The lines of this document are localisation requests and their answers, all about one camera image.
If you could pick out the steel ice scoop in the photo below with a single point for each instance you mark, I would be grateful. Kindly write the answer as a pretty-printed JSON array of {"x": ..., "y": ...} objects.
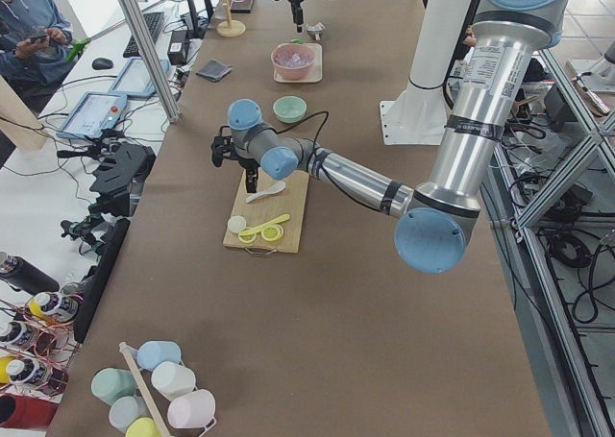
[{"x": 316, "y": 31}]

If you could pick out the pile of clear ice cubes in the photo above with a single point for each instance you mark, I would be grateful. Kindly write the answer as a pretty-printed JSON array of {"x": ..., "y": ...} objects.
[{"x": 293, "y": 56}]

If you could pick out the pink bowl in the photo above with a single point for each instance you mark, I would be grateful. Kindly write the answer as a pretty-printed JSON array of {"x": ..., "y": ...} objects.
[{"x": 289, "y": 73}]

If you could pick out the mint green bowl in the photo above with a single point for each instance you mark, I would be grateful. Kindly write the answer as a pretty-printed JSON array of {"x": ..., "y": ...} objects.
[{"x": 290, "y": 109}]

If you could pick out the wooden cutting board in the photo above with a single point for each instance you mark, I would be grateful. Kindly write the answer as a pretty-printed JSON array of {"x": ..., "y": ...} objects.
[{"x": 289, "y": 201}]

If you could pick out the yellow plastic knife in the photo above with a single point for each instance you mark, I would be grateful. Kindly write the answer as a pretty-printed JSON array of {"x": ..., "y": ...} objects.
[{"x": 254, "y": 230}]

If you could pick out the lemon slice stack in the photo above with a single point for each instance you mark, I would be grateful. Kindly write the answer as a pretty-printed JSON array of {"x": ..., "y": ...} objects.
[{"x": 272, "y": 233}]

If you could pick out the lemon slice near bun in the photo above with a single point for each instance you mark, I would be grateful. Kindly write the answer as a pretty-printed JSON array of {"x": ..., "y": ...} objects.
[{"x": 247, "y": 238}]

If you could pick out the black tray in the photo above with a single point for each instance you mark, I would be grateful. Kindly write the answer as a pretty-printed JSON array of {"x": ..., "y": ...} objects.
[{"x": 242, "y": 6}]

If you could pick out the cream plastic tray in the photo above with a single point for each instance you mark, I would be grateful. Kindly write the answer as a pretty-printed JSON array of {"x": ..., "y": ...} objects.
[{"x": 316, "y": 73}]

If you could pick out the wooden cup stand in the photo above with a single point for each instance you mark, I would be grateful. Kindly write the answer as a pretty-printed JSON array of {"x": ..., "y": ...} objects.
[{"x": 225, "y": 25}]

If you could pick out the grey folded cloth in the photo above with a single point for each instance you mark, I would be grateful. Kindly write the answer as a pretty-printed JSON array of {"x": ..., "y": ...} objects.
[{"x": 214, "y": 71}]

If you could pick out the teach pendant far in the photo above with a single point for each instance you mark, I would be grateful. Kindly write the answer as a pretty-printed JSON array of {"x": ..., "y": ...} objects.
[{"x": 133, "y": 80}]

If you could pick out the teach pendant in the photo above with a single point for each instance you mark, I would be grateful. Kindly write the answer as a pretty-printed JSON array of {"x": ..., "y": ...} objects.
[
  {"x": 95, "y": 112},
  {"x": 133, "y": 80}
]

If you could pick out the teach pendant near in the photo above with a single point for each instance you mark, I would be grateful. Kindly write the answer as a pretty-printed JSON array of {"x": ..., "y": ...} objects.
[{"x": 95, "y": 112}]

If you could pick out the black computer mouse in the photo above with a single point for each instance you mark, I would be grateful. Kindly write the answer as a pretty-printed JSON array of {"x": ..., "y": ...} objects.
[{"x": 102, "y": 64}]

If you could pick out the blue plastic cup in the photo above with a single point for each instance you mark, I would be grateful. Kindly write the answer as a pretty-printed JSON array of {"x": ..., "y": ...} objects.
[{"x": 152, "y": 353}]

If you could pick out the white plastic cup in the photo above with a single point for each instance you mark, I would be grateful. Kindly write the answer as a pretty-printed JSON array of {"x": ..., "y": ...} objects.
[{"x": 173, "y": 380}]

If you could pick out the wooden cup rack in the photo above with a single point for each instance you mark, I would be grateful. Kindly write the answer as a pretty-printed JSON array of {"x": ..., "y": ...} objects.
[{"x": 162, "y": 423}]

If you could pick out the pink plastic cup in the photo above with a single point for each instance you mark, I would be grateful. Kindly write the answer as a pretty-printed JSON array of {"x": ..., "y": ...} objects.
[{"x": 193, "y": 410}]

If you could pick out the black flask bottle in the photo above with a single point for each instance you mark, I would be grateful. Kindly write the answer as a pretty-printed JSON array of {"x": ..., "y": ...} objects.
[{"x": 24, "y": 276}]

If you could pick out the green plastic cup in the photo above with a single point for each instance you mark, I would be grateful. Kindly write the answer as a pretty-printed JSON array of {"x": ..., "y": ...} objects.
[{"x": 111, "y": 384}]

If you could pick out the grey plastic cup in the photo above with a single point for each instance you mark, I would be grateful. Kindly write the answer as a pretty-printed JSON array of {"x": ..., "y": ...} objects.
[{"x": 126, "y": 410}]

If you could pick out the person in blue hoodie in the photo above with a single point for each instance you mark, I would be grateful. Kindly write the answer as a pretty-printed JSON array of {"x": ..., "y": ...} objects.
[{"x": 35, "y": 44}]

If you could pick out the yellow plastic cup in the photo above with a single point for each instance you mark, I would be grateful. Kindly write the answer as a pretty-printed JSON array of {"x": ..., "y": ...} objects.
[{"x": 143, "y": 427}]

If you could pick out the aluminium frame post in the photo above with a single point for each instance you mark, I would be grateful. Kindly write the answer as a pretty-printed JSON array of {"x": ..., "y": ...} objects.
[{"x": 148, "y": 53}]

